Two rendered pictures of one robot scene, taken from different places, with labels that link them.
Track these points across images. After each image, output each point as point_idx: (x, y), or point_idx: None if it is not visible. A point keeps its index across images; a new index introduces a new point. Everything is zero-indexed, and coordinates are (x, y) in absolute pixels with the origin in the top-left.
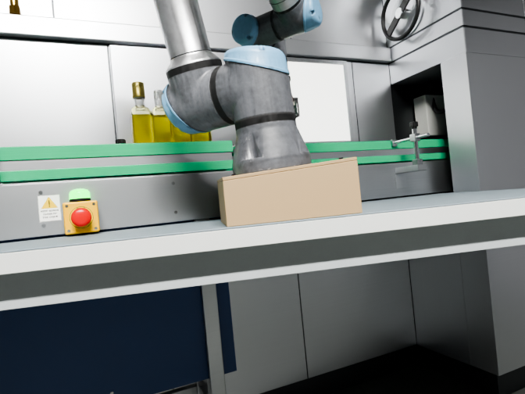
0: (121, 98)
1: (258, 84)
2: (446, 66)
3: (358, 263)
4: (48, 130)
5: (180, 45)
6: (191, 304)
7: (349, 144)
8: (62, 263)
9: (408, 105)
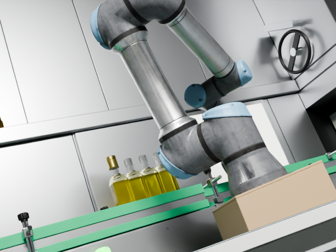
0: (93, 174)
1: (236, 128)
2: None
3: None
4: (39, 215)
5: (168, 116)
6: None
7: (292, 165)
8: None
9: (327, 122)
